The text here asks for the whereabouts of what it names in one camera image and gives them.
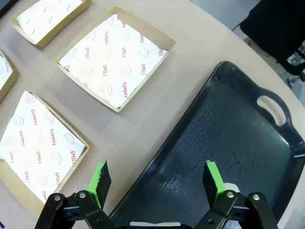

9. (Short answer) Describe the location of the large black plastic tray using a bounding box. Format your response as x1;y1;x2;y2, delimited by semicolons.
108;61;305;229

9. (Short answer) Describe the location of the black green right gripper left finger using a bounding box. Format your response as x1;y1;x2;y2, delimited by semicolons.
34;157;115;229

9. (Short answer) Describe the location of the kraft cardboard food box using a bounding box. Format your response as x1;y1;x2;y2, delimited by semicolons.
55;6;176;113
0;90;90;210
0;50;19;104
10;0;92;48

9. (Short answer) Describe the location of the white printed paper liner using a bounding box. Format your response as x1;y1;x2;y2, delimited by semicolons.
0;55;13;90
16;0;84;44
0;90;86;203
59;14;169;108

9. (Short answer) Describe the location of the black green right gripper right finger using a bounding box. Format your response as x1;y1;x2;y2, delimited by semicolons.
194;160;279;229

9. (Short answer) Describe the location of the black office chair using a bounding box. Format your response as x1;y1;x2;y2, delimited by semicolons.
239;0;305;88

